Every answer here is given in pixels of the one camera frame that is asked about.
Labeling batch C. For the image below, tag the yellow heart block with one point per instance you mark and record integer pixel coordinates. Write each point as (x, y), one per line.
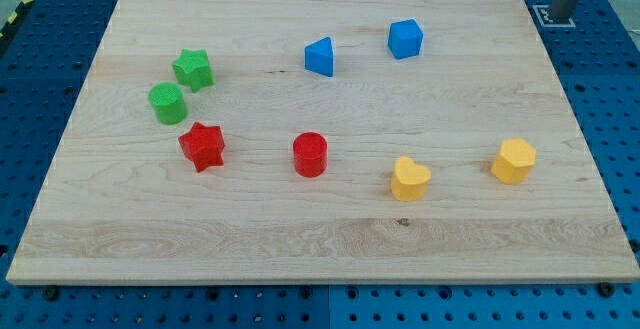
(409, 180)

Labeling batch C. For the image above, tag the white square marker tag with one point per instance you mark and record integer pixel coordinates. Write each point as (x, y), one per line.
(542, 14)

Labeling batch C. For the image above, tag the blue cube block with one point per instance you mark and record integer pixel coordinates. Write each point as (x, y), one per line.
(405, 39)

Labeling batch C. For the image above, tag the red star block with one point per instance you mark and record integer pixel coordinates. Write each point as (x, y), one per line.
(203, 146)

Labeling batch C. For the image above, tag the red cylinder block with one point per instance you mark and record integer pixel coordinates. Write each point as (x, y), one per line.
(310, 154)

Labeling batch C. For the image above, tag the green star block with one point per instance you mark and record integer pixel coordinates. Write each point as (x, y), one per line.
(193, 69)

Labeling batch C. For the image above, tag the light wooden board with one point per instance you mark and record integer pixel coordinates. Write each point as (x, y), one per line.
(122, 205)

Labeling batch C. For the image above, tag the yellow hexagon block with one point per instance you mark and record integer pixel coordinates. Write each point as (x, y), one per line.
(513, 161)

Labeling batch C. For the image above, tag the blue triangle block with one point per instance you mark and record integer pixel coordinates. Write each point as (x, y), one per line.
(319, 57)

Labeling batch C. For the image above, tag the green cylinder block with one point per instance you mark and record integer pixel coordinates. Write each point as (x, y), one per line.
(168, 103)

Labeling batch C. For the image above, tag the yellow black hazard tape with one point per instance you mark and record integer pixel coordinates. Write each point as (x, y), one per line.
(16, 18)

